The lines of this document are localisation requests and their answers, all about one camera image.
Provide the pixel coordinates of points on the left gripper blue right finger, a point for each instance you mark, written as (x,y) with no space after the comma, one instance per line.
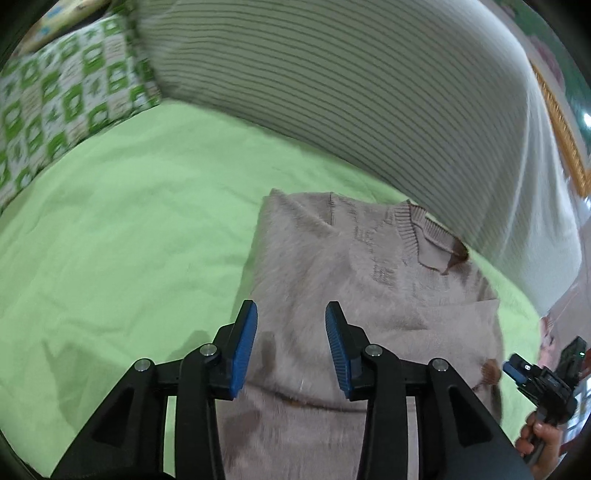
(371,373)

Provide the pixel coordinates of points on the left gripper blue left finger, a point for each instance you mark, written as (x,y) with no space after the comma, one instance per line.
(214,371)

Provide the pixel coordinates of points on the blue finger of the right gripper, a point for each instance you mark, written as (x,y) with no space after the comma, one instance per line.
(513,370)

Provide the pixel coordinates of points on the beige knit sweater brown trim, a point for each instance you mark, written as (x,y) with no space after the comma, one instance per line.
(405,280)

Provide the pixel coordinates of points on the person's right hand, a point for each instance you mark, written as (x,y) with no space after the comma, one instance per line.
(550,454)

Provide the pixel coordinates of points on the light green bed sheet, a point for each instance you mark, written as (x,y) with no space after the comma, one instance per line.
(136,243)

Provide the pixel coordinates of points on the grey striped duvet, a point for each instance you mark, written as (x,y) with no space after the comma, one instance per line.
(437,98)

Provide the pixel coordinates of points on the green white patterned pillow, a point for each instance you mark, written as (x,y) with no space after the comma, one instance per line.
(69,90)

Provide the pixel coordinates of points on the yellow patterned pillow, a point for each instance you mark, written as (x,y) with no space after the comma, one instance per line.
(60,18)

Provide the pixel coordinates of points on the gold picture frame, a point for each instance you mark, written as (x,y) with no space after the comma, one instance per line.
(579,174)

